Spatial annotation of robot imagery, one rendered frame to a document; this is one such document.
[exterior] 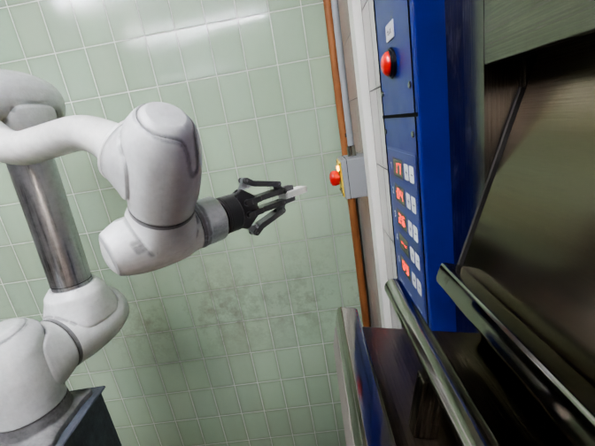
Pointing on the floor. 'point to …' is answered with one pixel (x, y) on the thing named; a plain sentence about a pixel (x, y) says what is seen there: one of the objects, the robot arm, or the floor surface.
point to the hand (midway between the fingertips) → (292, 192)
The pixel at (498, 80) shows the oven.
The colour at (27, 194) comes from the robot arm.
